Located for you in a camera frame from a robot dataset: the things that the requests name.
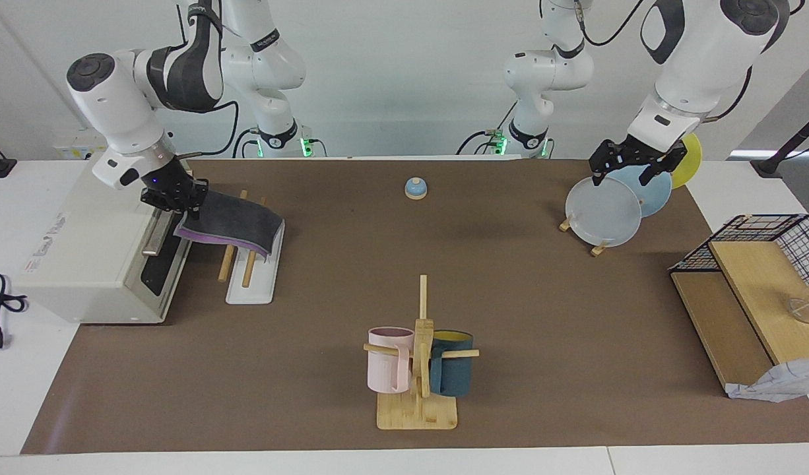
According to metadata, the grey plate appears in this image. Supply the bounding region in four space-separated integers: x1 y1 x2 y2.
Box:
565 176 643 247

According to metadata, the white marbled cloth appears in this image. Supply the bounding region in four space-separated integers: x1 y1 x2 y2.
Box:
725 356 809 403

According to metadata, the dark teal mug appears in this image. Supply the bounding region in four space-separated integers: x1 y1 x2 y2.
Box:
430 330 474 397

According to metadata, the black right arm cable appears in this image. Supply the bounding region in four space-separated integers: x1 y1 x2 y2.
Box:
174 99 240 159

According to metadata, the beige toaster oven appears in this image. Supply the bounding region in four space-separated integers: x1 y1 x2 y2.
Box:
15 152 206 325

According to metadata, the yellow plate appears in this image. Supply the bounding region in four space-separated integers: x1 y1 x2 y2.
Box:
670 132 703 189

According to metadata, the white power strip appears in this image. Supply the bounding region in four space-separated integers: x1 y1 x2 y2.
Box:
53 129 125 160

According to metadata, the purple towel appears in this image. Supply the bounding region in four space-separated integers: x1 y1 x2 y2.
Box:
174 190 285 258

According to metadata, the wooden mug tree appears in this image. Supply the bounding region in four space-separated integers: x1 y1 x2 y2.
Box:
363 275 480 431

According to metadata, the black wire basket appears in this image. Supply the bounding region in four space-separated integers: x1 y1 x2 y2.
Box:
667 214 809 286

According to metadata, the wooden shelf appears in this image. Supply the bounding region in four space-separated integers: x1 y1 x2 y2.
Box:
668 228 809 396

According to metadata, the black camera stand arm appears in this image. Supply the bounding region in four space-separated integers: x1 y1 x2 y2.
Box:
751 106 809 177

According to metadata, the light blue plate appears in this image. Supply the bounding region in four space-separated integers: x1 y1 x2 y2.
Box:
609 165 673 218

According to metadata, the white rack with wooden bars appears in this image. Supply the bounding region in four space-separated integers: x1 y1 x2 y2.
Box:
218 190 286 305

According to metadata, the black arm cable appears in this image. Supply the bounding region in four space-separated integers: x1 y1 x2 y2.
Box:
573 0 646 48
174 99 240 159

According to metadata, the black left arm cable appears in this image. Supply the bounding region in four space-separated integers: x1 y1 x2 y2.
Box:
573 0 646 48

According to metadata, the black base cable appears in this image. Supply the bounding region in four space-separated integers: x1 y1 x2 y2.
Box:
457 99 519 156
232 127 261 159

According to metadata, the brown table mat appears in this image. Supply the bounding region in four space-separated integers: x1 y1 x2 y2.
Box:
20 158 809 455

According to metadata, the wooden plate rack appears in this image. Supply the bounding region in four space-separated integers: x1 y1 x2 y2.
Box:
559 218 610 257

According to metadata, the pink mug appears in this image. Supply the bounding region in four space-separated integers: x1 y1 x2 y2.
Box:
368 327 415 394

